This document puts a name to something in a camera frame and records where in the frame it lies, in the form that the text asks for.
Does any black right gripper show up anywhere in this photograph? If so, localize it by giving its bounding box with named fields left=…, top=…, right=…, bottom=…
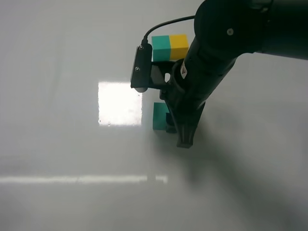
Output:
left=160, top=57, right=236, bottom=148

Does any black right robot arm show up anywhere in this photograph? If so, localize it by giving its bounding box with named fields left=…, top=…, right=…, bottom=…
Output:
left=160, top=0, right=308, bottom=148

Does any yellow template block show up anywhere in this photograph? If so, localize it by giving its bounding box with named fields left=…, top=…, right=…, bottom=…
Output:
left=169, top=34, right=189, bottom=60

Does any green template block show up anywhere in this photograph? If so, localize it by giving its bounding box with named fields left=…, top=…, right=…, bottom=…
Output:
left=152, top=35, right=171, bottom=62

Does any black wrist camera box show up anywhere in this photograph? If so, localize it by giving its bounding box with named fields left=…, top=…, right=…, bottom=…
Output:
left=130, top=43, right=175, bottom=93

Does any black camera cable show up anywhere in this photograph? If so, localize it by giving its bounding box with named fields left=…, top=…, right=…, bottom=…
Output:
left=140, top=15, right=196, bottom=47

